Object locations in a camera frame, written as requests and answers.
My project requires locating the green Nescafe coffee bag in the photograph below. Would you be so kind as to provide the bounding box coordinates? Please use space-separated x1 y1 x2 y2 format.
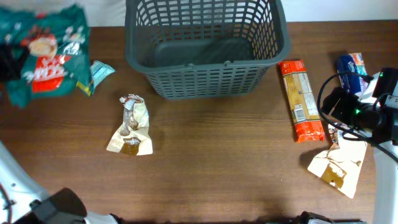
1 4 94 108

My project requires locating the light teal tissue packet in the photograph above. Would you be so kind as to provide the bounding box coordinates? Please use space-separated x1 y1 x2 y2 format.
90 60 115 88

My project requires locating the beige chocolate snack pouch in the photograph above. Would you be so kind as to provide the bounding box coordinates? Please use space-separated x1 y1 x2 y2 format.
106 94 153 156

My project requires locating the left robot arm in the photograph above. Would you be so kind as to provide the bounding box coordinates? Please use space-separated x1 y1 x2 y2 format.
1 42 120 223

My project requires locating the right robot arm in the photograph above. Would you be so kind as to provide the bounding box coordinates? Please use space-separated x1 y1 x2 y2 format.
317 67 397 223

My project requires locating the grey plastic basket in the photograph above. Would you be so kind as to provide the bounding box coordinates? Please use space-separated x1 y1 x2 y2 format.
125 0 291 100

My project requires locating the orange spaghetti pasta packet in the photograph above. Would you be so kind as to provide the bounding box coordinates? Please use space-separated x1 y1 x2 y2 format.
278 60 325 142

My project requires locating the blue tissue multipack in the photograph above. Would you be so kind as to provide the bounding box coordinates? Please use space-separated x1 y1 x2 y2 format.
335 53 368 96

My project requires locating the cream snack pouch right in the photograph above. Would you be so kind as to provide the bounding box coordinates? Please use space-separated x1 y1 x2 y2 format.
307 123 368 198

